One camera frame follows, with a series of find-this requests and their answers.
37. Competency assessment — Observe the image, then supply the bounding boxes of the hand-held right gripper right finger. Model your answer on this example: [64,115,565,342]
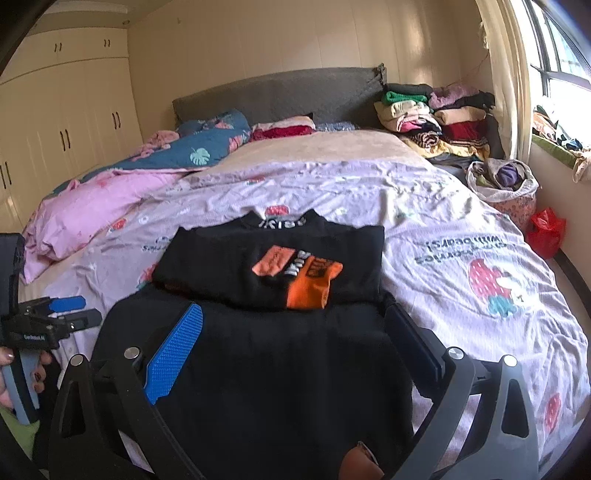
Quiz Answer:
[383,295,542,480]

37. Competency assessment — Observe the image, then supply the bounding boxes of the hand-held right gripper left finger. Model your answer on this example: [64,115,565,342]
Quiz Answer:
[48,301,207,480]

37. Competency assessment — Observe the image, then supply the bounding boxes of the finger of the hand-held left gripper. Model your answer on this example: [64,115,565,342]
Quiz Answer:
[65,308,103,332]
[47,296,88,315]

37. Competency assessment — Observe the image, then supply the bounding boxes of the black sweater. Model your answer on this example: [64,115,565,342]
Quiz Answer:
[90,209,417,480]

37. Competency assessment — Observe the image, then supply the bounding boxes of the pile of folded clothes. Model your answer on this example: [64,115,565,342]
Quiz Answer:
[373,83,505,163]

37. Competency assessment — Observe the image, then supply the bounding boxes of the clothes on windowsill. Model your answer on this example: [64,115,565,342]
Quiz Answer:
[530,105,591,184]

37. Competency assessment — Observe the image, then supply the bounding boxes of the person's left hand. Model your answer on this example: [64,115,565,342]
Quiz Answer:
[0,348,48,412]

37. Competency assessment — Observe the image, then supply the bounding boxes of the person's right hand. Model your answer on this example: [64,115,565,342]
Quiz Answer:
[341,440,385,480]

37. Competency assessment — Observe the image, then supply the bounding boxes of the lilac strawberry printed quilt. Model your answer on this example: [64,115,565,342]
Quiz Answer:
[18,157,591,480]

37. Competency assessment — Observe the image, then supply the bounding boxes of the pink quilt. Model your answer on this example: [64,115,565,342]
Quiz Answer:
[21,129,195,285]

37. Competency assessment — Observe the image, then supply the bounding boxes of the red plastic bag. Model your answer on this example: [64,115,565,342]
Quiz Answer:
[526,207,567,260]

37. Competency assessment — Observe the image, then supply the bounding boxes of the floral cloth bag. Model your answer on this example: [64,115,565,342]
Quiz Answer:
[465,158,540,223]

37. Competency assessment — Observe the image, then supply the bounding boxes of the cream wardrobe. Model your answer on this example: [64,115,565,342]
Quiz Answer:
[0,27,145,232]

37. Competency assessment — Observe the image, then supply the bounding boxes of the beige blanket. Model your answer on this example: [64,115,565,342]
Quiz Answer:
[202,128,422,179]

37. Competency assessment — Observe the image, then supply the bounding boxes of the blue floral quilt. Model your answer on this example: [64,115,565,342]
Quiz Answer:
[50,109,253,195]

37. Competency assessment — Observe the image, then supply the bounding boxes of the red and pink pillow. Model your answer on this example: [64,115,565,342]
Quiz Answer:
[248,115,318,142]

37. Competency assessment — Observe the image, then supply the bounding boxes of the cream curtain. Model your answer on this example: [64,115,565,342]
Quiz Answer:
[475,0,537,163]

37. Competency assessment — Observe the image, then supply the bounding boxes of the grey padded headboard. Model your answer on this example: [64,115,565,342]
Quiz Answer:
[172,64,387,133]

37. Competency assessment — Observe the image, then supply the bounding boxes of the window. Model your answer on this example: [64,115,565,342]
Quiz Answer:
[525,0,591,117]

